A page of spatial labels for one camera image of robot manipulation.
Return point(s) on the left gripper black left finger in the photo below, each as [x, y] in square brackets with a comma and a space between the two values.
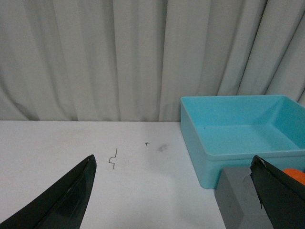
[62, 205]

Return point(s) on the gray block with round hole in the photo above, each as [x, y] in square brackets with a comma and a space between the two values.
[238, 201]

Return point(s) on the white curtain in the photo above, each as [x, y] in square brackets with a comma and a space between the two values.
[132, 60]

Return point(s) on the orange cylinder part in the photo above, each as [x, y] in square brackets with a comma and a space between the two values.
[296, 174]

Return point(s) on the light blue plastic box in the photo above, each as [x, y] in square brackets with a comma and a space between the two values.
[228, 131]

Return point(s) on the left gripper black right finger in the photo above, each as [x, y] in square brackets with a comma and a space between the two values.
[282, 197]

